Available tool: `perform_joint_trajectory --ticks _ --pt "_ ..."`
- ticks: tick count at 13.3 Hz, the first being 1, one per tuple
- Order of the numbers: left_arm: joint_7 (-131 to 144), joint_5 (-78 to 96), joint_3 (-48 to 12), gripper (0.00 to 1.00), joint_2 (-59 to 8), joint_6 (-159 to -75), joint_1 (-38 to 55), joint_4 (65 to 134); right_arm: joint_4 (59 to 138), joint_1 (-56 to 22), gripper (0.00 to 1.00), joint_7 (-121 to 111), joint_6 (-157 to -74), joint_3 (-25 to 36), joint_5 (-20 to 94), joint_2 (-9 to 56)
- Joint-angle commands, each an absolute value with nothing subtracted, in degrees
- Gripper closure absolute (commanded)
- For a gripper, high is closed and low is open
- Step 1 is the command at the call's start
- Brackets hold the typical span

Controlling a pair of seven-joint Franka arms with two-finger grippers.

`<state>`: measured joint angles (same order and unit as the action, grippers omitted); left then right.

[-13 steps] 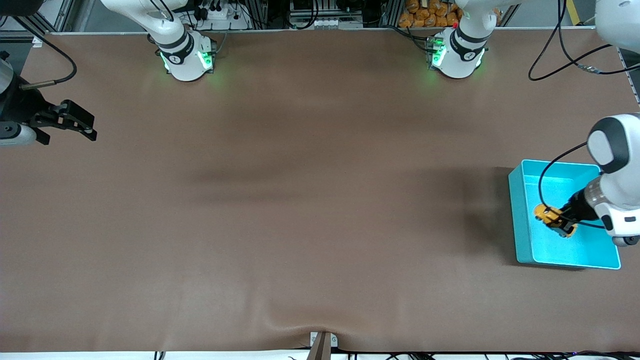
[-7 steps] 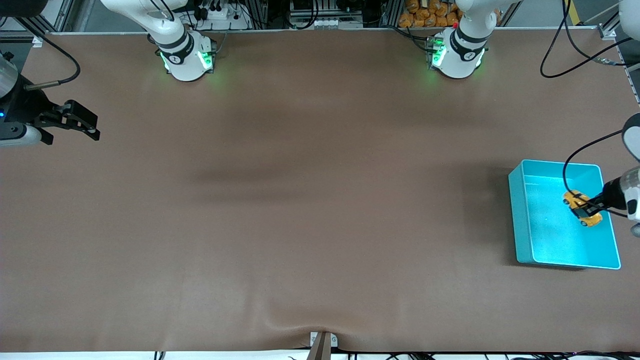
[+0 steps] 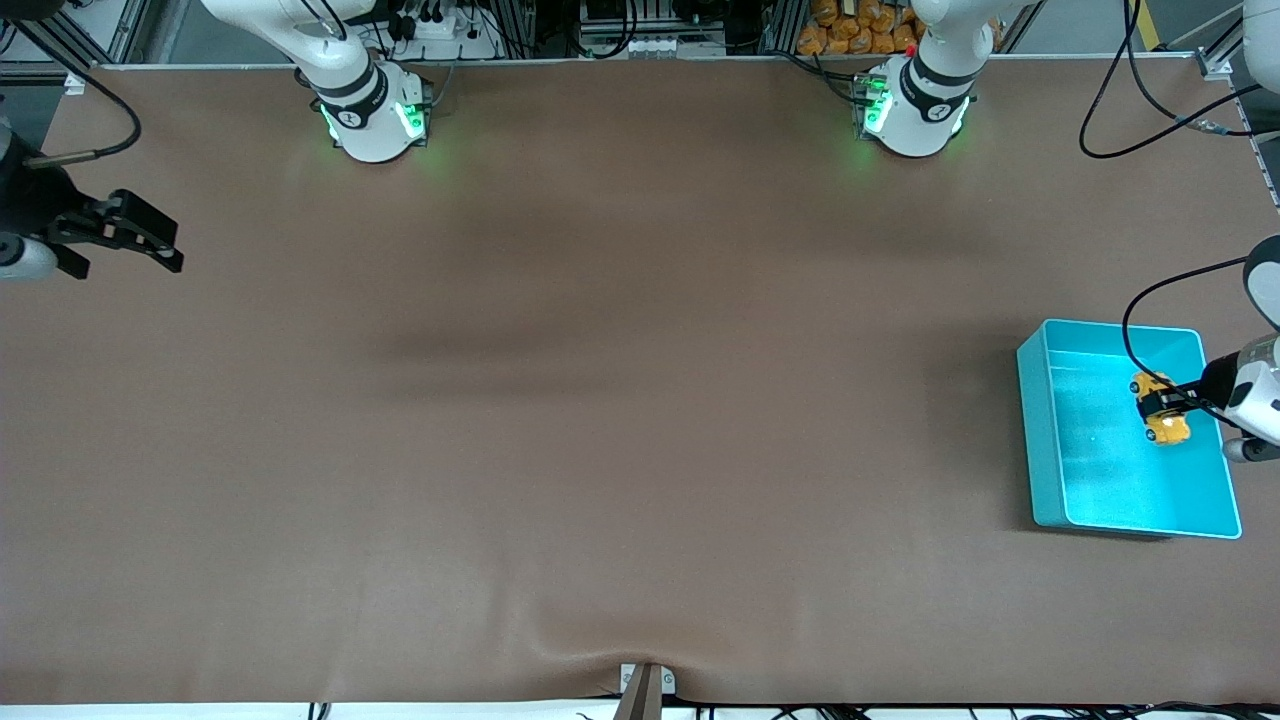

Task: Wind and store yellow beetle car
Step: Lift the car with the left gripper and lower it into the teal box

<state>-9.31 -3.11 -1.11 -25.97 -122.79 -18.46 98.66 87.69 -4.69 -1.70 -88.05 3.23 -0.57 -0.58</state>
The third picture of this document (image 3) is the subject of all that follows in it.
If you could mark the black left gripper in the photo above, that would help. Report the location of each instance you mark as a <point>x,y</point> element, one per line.
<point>1217,380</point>

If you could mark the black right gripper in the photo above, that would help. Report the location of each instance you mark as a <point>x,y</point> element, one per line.
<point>32,205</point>

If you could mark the yellow beetle toy car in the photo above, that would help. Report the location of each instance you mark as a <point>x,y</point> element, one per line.
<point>1168,428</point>

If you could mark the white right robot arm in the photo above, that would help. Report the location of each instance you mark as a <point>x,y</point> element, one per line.
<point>375,125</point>

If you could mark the turquoise plastic bin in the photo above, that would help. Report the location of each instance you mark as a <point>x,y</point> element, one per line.
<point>1100,480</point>

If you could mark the white power strip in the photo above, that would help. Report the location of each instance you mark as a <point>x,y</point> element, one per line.
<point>440,35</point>

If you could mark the brown table mat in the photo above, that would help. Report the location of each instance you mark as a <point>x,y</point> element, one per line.
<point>640,400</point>

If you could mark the white terminal block row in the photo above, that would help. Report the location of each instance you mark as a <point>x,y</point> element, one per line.
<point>650,46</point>

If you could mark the aluminium frame post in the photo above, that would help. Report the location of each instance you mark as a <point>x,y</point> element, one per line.
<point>75,80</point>
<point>1218,66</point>

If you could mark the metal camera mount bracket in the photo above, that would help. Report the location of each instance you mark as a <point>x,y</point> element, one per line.
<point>640,695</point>

